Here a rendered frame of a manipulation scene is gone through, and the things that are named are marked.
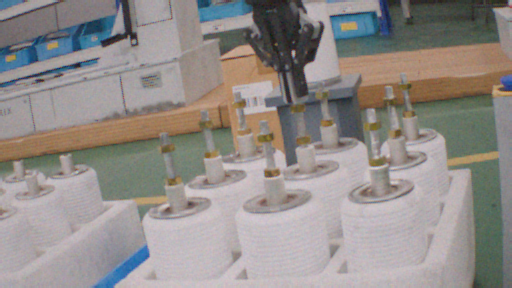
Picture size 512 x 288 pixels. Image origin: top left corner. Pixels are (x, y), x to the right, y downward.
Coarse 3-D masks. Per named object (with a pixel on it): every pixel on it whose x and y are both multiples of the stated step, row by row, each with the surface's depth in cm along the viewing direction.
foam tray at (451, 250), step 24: (456, 192) 104; (456, 216) 94; (336, 240) 96; (432, 240) 88; (456, 240) 92; (144, 264) 99; (240, 264) 94; (336, 264) 88; (432, 264) 81; (456, 264) 91
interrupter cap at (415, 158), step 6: (408, 156) 99; (414, 156) 98; (420, 156) 97; (426, 156) 96; (408, 162) 96; (414, 162) 95; (420, 162) 95; (390, 168) 94; (396, 168) 94; (402, 168) 94; (408, 168) 94
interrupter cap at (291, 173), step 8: (320, 160) 105; (328, 160) 104; (288, 168) 104; (296, 168) 104; (320, 168) 102; (328, 168) 100; (336, 168) 100; (288, 176) 100; (296, 176) 99; (304, 176) 99; (312, 176) 98; (320, 176) 98
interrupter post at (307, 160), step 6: (300, 150) 100; (306, 150) 100; (312, 150) 101; (300, 156) 101; (306, 156) 100; (312, 156) 101; (300, 162) 101; (306, 162) 101; (312, 162) 101; (300, 168) 101; (306, 168) 101; (312, 168) 101
